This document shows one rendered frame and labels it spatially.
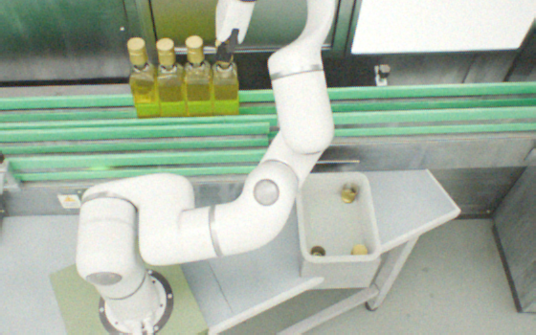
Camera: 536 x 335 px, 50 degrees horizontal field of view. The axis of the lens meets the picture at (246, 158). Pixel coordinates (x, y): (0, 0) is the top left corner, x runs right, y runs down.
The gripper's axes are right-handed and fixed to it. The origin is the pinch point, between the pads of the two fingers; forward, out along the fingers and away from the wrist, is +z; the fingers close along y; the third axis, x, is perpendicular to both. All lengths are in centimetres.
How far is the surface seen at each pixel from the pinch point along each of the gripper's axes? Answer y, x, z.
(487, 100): -4, 67, 7
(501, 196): -16, 116, 64
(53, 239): 22, -30, 50
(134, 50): 1.2, -17.2, 3.9
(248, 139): 5.6, 10.9, 22.1
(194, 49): 1.2, -5.7, 1.0
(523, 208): -6, 115, 55
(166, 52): 1.6, -11.2, 2.6
